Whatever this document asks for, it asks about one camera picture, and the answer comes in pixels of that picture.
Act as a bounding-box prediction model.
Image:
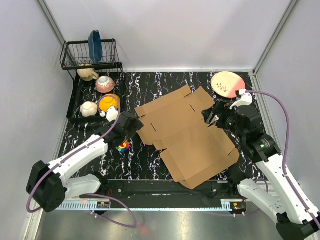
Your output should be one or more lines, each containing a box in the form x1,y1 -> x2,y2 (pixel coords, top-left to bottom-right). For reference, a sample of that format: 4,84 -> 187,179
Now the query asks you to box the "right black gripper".
201,99 -> 246,142

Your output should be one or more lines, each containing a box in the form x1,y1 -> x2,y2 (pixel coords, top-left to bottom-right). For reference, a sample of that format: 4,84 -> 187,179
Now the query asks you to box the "brown cardboard box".
135,85 -> 239,190

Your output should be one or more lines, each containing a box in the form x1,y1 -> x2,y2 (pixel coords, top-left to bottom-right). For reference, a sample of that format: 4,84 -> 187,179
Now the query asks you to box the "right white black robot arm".
202,100 -> 320,240

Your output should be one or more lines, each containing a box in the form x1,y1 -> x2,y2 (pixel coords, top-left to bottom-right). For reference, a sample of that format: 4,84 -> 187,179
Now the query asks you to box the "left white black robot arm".
26,111 -> 144,213

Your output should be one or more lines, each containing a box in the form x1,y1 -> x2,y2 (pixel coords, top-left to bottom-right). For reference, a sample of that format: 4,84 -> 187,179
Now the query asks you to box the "rainbow flower toy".
116,141 -> 131,153

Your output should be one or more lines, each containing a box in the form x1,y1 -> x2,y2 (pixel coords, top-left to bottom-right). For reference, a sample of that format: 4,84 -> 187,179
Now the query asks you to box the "pink cream round plate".
210,71 -> 246,99

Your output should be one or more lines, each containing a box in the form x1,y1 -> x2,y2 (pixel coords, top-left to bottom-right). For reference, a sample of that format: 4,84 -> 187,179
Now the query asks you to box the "yellow ribbed bowl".
98,93 -> 121,112

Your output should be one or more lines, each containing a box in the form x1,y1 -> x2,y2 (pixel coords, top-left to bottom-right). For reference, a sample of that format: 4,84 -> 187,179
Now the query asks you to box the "black tray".
66,70 -> 127,124

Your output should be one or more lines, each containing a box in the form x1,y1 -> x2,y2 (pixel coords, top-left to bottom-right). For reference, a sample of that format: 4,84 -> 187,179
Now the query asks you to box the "white flower shaped cup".
80,101 -> 98,118

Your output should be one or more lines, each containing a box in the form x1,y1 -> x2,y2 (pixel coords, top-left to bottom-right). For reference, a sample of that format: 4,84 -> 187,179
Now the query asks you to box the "pink patterned bowl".
95,75 -> 116,94

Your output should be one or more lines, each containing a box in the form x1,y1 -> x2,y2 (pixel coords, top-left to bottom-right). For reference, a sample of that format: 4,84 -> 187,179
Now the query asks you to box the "beige mug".
77,68 -> 100,82

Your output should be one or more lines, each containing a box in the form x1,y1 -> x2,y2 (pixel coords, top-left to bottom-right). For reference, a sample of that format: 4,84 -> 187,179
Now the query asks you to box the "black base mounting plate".
96,179 -> 241,209

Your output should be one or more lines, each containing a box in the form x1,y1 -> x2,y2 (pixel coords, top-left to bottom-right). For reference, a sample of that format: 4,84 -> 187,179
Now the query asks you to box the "blue plate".
88,30 -> 103,64

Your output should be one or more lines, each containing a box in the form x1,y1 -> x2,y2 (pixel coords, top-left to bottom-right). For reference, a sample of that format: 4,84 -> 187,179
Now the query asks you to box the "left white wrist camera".
99,106 -> 119,122

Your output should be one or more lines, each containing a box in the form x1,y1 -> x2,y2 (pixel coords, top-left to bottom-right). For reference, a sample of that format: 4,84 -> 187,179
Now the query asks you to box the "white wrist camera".
229,88 -> 253,110
99,106 -> 119,122

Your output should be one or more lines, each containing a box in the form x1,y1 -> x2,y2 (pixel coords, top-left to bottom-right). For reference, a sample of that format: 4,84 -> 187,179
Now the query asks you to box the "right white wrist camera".
229,88 -> 253,110

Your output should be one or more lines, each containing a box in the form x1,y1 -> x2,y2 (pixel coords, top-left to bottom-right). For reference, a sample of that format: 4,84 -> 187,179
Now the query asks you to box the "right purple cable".
199,89 -> 318,221

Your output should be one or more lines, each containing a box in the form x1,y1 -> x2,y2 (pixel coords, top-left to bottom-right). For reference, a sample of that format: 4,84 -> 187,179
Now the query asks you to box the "purple cable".
26,93 -> 138,228
199,89 -> 318,221

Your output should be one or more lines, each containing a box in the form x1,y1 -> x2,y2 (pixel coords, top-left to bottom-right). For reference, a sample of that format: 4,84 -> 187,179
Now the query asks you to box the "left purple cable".
26,93 -> 138,228

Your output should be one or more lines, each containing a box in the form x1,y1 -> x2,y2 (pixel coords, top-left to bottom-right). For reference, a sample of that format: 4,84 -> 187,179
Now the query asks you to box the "black wire dish rack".
59,38 -> 123,73

